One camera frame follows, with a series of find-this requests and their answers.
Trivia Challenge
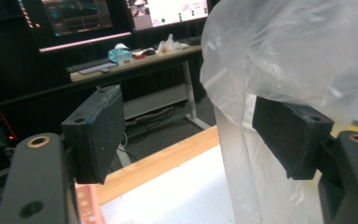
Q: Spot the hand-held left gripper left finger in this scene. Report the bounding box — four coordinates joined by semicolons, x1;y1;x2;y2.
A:
61;84;126;185

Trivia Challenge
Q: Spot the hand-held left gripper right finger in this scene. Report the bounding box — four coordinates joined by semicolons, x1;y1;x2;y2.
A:
252;96;335;181

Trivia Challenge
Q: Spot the pink perforated plastic basket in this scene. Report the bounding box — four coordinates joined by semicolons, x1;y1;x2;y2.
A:
74;182;106;224

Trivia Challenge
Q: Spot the clear smiley-print plastic bag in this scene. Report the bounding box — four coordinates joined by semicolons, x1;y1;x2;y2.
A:
200;0;358;224

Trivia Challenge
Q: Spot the grey keyboard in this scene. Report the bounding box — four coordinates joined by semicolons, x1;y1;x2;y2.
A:
65;58;119;76

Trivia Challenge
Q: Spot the desk with white legs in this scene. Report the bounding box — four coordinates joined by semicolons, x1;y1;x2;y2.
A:
69;45;213;169

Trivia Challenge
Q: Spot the blue tissue pack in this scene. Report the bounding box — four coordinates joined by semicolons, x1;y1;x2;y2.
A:
107;42;133;65

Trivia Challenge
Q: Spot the white table mat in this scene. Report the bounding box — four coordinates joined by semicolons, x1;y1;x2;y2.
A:
101;144;236;224

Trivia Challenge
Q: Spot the crumpled clear bag on desk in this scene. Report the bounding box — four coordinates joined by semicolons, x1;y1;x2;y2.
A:
156;33;183;53

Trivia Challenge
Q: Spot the large dark-screen monitor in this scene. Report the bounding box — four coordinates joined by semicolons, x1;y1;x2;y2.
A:
16;0;133;54

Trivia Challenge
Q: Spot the black keyboard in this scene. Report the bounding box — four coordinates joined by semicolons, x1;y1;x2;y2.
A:
180;35;203;47

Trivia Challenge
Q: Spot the bright-screen monitor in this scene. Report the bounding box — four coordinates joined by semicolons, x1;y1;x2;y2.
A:
125;0;211;32

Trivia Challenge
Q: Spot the tangle of floor cables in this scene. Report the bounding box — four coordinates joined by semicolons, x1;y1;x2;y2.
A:
117;105;181;162

